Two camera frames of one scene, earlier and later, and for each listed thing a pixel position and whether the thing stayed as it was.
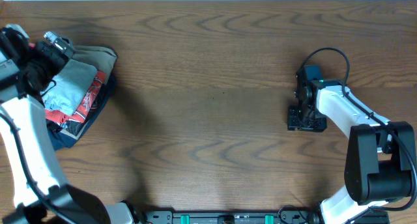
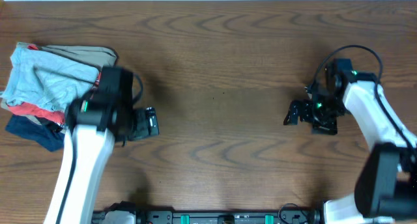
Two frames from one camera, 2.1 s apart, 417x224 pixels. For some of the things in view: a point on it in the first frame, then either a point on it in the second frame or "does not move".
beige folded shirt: [103, 58] does not move
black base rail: [243, 216] does not move
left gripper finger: [60, 43] to [152, 124]
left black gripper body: [44, 64] to [140, 129]
